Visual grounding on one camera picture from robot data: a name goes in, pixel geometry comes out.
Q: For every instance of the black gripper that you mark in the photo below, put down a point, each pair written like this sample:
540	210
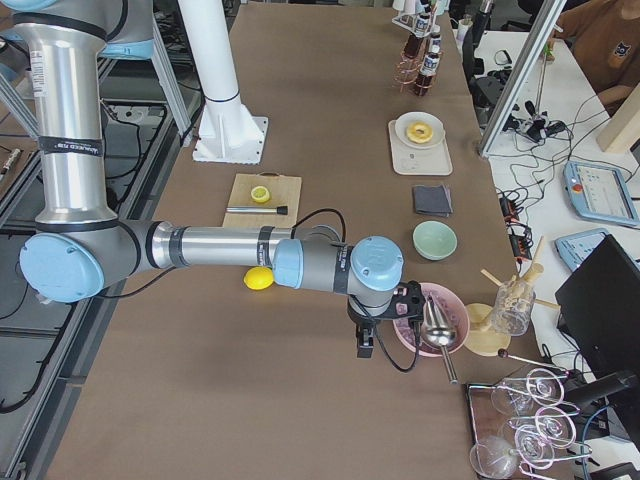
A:
361	320

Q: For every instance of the tea bottle white cap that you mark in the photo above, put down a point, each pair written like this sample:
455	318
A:
412	47

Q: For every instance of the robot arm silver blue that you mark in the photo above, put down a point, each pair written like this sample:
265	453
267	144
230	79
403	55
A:
81	246
110	29

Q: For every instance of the dark glass tray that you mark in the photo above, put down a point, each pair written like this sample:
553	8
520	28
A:
484	419

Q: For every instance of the beige rabbit tray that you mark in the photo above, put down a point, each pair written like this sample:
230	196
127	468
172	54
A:
406	160

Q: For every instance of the steel ice scoop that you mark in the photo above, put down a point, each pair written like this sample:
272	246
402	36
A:
440	334

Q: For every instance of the pink ice bowl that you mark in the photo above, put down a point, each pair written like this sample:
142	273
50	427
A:
452	308

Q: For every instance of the wooden mug tree stand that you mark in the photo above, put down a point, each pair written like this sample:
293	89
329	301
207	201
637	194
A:
482	338

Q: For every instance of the green ceramic bowl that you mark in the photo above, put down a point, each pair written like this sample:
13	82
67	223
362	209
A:
434	240

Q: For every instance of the whole yellow lemon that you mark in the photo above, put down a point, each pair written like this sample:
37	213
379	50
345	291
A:
258	278

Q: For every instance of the steel muddler black tip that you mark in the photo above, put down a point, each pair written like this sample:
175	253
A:
278	210

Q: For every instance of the grey folded cloth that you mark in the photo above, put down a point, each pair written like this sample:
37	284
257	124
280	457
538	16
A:
432	200

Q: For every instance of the clear glass mug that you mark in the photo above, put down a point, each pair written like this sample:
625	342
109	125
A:
511	313

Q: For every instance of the wine glass lying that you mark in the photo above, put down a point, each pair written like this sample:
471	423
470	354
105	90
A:
493	457

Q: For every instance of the half lemon slice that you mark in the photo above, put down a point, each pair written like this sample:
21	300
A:
260	194

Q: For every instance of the bamboo cutting board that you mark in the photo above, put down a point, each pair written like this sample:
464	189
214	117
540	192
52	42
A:
285	190

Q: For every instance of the wine glass upper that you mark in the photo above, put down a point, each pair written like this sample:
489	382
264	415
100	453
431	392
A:
521	395

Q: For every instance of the wine glass lower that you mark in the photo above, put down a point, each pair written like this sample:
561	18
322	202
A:
535	451

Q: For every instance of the wine glass middle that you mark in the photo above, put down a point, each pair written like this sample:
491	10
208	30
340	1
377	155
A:
550	423

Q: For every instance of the white round plate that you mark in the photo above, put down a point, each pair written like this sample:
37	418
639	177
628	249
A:
406	119

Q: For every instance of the blue teach pendant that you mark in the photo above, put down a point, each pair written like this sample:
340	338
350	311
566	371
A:
599	193
575	248

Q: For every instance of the black monitor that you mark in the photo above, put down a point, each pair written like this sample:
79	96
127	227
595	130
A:
600	311

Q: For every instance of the person in brown shirt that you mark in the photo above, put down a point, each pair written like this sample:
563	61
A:
605	45

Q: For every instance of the glazed ring donut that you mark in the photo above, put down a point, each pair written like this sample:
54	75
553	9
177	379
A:
419	132

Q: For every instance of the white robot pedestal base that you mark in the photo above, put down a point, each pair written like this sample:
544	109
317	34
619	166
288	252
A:
228	132

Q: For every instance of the copper wire bottle rack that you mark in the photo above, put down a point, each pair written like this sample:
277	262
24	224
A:
407	73

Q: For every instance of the aluminium frame post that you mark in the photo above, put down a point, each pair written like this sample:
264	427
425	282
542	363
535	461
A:
533	46

